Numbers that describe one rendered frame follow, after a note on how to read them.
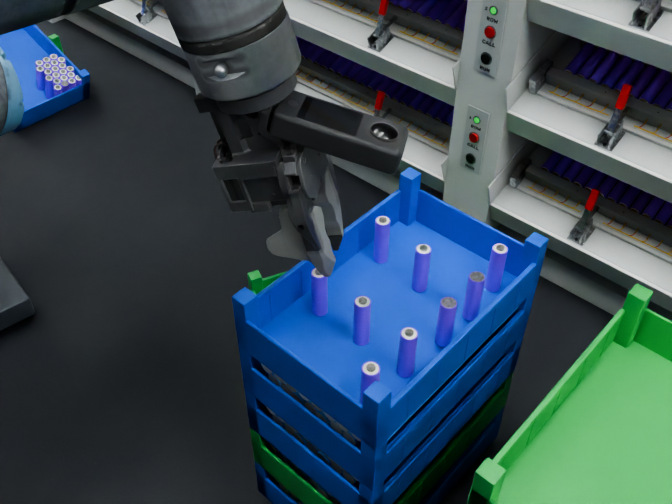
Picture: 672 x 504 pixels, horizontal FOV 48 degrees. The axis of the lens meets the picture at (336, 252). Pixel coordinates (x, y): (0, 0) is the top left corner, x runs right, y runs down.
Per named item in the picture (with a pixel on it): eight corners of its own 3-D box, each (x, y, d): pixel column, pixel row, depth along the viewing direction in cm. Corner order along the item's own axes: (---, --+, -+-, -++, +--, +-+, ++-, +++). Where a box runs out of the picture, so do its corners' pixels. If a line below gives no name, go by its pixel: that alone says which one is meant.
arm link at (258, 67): (299, -6, 62) (267, 50, 56) (315, 47, 65) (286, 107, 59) (203, 10, 65) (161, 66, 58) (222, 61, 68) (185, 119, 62)
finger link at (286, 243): (285, 275, 77) (260, 197, 72) (340, 273, 75) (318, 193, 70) (276, 294, 74) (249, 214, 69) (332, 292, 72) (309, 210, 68)
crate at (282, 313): (376, 452, 74) (379, 404, 69) (237, 344, 84) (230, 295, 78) (537, 288, 90) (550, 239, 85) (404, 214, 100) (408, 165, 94)
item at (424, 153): (447, 196, 138) (439, 148, 127) (224, 80, 168) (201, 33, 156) (509, 121, 144) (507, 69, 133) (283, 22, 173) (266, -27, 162)
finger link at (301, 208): (312, 232, 73) (290, 152, 69) (330, 231, 72) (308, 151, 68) (299, 260, 69) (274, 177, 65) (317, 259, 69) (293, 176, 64)
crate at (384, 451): (373, 493, 80) (376, 452, 74) (243, 387, 89) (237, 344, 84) (525, 331, 96) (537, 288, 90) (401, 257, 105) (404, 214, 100)
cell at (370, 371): (370, 416, 77) (372, 377, 72) (356, 406, 77) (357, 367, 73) (381, 405, 78) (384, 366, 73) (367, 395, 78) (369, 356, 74)
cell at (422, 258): (420, 295, 89) (425, 255, 84) (408, 287, 90) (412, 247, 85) (430, 286, 90) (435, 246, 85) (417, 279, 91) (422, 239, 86)
